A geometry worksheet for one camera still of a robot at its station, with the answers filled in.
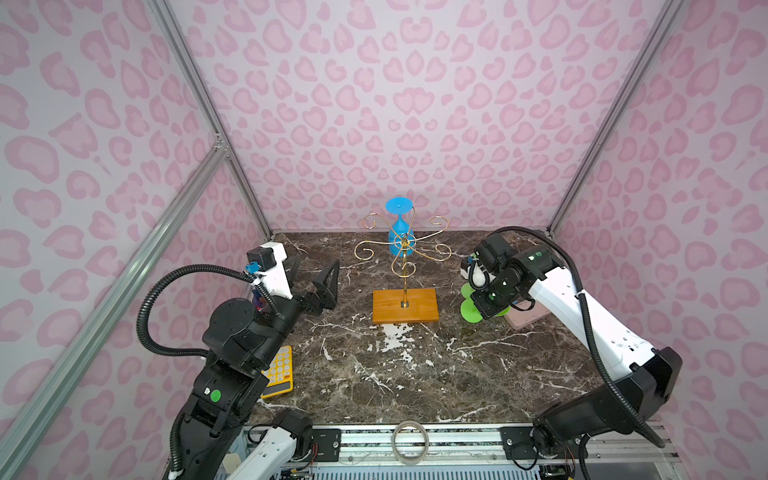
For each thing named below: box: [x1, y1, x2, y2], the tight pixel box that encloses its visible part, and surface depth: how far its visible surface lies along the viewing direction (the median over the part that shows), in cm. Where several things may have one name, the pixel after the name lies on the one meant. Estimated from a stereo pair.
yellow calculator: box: [260, 345, 293, 399], surface depth 85 cm
